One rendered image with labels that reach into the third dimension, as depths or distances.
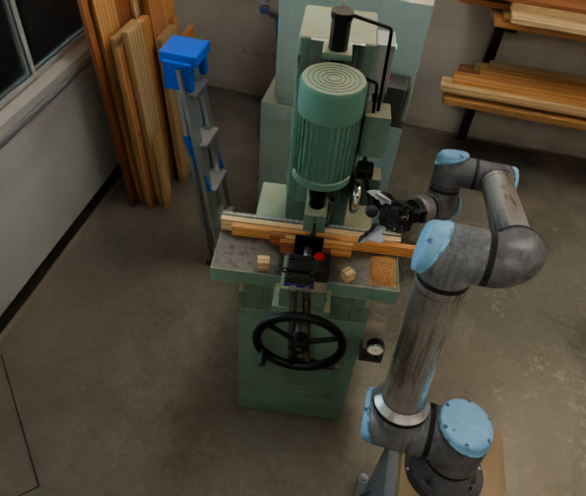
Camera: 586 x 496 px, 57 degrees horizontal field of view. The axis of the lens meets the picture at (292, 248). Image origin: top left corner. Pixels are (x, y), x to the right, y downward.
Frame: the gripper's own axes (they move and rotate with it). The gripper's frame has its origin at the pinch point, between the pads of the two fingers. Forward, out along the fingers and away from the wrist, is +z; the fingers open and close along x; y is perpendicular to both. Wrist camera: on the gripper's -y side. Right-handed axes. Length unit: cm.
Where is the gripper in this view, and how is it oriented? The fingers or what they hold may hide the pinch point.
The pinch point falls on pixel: (359, 217)
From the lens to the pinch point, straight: 151.0
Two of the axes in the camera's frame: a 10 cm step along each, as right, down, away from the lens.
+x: -1.1, 9.1, 4.0
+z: -8.1, 1.6, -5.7
